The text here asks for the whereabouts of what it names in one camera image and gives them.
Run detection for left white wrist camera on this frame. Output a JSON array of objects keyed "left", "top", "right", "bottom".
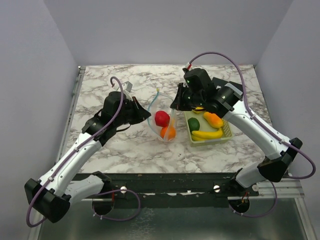
[{"left": 122, "top": 81, "right": 133, "bottom": 93}]

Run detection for orange yellow toy mango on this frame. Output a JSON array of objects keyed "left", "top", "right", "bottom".
[{"left": 203, "top": 111, "right": 224, "bottom": 129}]

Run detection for green perforated plastic basket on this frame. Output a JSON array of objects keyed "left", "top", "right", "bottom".
[{"left": 184, "top": 111, "right": 234, "bottom": 147}]

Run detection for red toy apple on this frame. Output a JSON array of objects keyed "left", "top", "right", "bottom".
[{"left": 154, "top": 110, "right": 170, "bottom": 127}]

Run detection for green toy avocado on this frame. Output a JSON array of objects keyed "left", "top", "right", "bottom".
[{"left": 187, "top": 117, "right": 200, "bottom": 132}]

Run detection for orange toy orange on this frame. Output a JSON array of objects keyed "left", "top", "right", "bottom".
[{"left": 160, "top": 126, "right": 176, "bottom": 141}]

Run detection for black metal base rail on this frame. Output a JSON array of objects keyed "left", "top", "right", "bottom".
[{"left": 51, "top": 171, "right": 291, "bottom": 208}]

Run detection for black square mat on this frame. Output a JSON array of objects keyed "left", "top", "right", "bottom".
[{"left": 212, "top": 77, "right": 243, "bottom": 92}]

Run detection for white grey small box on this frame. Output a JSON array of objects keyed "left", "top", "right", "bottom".
[{"left": 225, "top": 83, "right": 243, "bottom": 97}]

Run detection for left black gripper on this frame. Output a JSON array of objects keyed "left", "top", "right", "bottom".
[{"left": 115, "top": 96, "right": 152, "bottom": 127}]

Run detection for yellow toy banana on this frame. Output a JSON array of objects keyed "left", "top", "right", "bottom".
[{"left": 191, "top": 128, "right": 223, "bottom": 141}]

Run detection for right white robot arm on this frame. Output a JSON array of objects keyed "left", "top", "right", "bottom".
[{"left": 170, "top": 68, "right": 303, "bottom": 196}]

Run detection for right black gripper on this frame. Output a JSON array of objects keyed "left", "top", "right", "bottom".
[{"left": 170, "top": 82, "right": 204, "bottom": 111}]

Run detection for clear zip top bag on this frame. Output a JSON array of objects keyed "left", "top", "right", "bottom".
[{"left": 147, "top": 88, "right": 177, "bottom": 142}]

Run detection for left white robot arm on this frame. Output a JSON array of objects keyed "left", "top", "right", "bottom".
[{"left": 24, "top": 91, "right": 151, "bottom": 223}]

